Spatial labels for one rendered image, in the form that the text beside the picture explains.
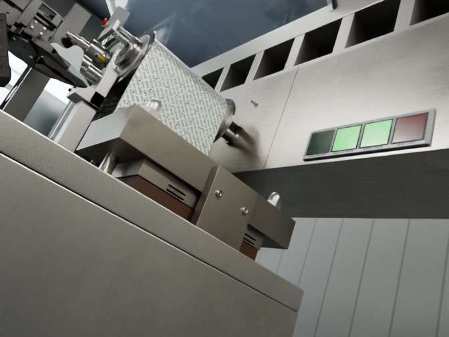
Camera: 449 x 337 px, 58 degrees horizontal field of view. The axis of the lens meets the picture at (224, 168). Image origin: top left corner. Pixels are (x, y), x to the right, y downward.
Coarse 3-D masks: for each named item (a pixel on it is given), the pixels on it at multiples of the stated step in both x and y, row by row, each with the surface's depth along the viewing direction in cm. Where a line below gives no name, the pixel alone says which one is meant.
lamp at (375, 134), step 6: (390, 120) 72; (366, 126) 75; (372, 126) 74; (378, 126) 73; (384, 126) 72; (366, 132) 74; (372, 132) 73; (378, 132) 72; (384, 132) 71; (366, 138) 73; (372, 138) 72; (378, 138) 71; (384, 138) 70; (366, 144) 73; (372, 144) 72; (378, 144) 71
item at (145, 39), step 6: (144, 36) 89; (144, 42) 87; (144, 48) 85; (138, 54) 85; (120, 72) 88; (126, 78) 87; (126, 84) 90; (228, 108) 100; (228, 114) 99; (222, 120) 98; (222, 126) 98
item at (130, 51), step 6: (132, 42) 87; (138, 42) 87; (126, 48) 88; (132, 48) 85; (138, 48) 86; (120, 54) 89; (126, 54) 85; (132, 54) 86; (120, 60) 86; (126, 60) 86; (132, 60) 86; (120, 66) 88; (126, 66) 87
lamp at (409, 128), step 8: (400, 120) 70; (408, 120) 69; (416, 120) 68; (424, 120) 66; (400, 128) 69; (408, 128) 68; (416, 128) 67; (400, 136) 68; (408, 136) 67; (416, 136) 66
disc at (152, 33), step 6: (150, 30) 90; (150, 36) 87; (150, 42) 84; (144, 54) 83; (138, 60) 84; (132, 66) 84; (126, 72) 85; (132, 72) 84; (120, 78) 86; (114, 84) 88
